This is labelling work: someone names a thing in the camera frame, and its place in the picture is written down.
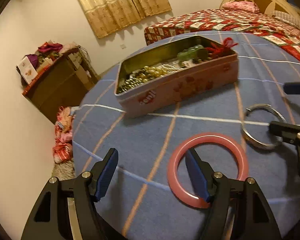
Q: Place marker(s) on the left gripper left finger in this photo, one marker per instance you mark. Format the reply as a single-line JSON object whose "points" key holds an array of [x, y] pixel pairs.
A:
{"points": [[49, 218]]}

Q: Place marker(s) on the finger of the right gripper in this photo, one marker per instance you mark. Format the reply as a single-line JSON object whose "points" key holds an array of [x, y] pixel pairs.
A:
{"points": [[292, 88], [288, 132]]}

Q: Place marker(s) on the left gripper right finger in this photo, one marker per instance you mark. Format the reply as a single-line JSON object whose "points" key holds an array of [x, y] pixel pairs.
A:
{"points": [[253, 216]]}

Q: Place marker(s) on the silver bangle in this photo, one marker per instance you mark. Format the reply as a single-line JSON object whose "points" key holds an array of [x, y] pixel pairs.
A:
{"points": [[249, 138]]}

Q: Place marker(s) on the pink bangle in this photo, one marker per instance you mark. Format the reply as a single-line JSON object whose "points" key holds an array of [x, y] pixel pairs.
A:
{"points": [[200, 172]]}

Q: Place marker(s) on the red cord coin charm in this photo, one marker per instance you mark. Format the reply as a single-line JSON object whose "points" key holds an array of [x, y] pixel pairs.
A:
{"points": [[221, 50]]}

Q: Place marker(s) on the green jade bangle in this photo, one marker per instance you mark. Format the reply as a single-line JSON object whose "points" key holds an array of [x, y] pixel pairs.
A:
{"points": [[195, 52]]}

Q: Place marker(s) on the pile of clothes on floor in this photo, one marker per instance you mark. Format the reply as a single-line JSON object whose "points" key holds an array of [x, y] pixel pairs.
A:
{"points": [[62, 150]]}

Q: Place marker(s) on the red patchwork bedspread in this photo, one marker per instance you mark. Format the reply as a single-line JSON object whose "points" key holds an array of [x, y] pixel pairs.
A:
{"points": [[273, 29]]}

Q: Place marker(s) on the striped pillow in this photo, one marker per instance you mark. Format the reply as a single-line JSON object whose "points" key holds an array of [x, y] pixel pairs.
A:
{"points": [[287, 18]]}

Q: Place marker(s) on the blue plaid tablecloth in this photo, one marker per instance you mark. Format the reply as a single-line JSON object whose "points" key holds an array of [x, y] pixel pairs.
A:
{"points": [[139, 202]]}

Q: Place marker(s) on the cream wooden headboard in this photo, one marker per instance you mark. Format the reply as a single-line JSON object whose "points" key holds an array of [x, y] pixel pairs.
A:
{"points": [[268, 6]]}

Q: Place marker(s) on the pink pillow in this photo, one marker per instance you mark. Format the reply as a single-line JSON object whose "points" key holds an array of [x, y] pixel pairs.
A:
{"points": [[242, 5]]}

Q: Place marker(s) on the brown wooden cabinet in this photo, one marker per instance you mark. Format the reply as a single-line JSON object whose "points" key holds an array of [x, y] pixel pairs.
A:
{"points": [[66, 85]]}

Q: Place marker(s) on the flat red box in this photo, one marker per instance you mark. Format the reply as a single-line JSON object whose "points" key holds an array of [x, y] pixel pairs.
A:
{"points": [[41, 75]]}

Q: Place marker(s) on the pink metal tin box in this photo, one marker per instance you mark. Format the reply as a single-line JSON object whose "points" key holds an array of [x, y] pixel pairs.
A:
{"points": [[155, 78]]}

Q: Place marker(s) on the white product box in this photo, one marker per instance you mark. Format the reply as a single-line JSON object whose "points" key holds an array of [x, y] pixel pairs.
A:
{"points": [[27, 70]]}

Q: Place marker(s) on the pile of clothes on cabinet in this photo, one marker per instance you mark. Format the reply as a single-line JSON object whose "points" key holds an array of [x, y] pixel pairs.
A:
{"points": [[48, 53]]}

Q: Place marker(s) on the beige patterned window curtain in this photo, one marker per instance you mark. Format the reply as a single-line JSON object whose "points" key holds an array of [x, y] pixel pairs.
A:
{"points": [[109, 16]]}

